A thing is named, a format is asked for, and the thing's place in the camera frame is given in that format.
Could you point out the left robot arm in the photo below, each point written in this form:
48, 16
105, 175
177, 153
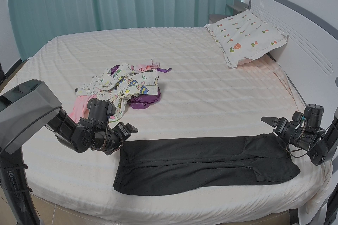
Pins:
26, 113

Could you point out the purple garment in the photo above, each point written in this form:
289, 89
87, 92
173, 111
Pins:
145, 101

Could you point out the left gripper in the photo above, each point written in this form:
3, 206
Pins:
117, 137

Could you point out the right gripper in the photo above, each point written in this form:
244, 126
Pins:
289, 131

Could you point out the pink garment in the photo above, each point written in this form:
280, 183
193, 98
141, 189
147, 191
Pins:
79, 108

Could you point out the bed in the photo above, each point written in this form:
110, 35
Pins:
198, 65

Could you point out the black T-shirt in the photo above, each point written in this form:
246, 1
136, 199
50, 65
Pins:
198, 160

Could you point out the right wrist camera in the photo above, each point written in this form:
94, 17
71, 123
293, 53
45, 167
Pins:
297, 117

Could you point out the white printed pillow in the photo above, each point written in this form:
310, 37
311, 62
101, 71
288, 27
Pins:
245, 34

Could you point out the grey bedside table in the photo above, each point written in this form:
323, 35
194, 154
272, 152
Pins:
215, 18

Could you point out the white printed pyjama top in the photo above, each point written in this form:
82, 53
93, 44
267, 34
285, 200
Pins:
137, 84

